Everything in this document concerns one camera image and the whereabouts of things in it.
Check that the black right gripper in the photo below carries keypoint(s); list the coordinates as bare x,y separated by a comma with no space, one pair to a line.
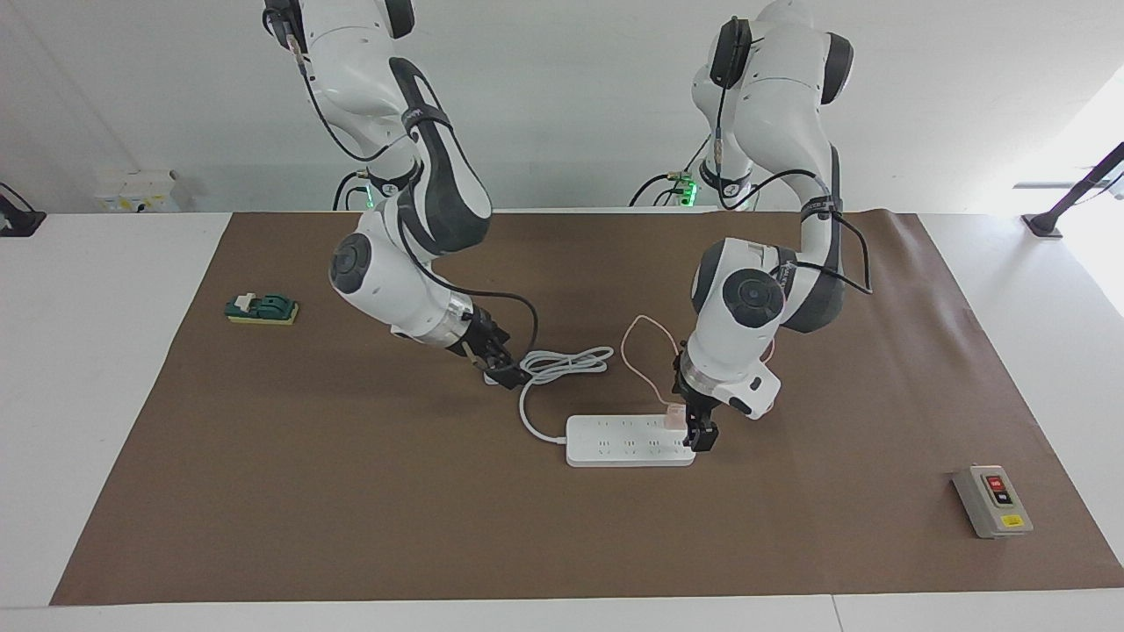
481,338

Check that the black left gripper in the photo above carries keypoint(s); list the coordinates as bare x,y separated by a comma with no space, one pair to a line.
694,395

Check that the pink charger adapter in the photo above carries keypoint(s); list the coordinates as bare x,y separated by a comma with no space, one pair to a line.
674,414

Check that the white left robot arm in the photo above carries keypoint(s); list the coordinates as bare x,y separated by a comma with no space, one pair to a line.
738,333

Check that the green connector at arm base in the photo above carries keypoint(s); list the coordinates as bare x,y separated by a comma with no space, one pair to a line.
685,189

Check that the brown table mat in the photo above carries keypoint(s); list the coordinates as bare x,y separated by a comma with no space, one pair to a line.
351,491

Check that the black stand with slanted pole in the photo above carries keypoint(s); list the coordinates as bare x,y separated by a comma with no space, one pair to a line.
1043,226

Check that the white box with yellow labels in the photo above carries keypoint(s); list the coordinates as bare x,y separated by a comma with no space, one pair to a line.
140,193

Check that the black table clamp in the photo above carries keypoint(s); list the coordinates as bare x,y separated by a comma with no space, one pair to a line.
22,224

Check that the green knife switch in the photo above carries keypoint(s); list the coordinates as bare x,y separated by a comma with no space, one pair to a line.
263,309

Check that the grey on-off switch box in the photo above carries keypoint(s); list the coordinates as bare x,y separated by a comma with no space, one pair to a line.
992,500

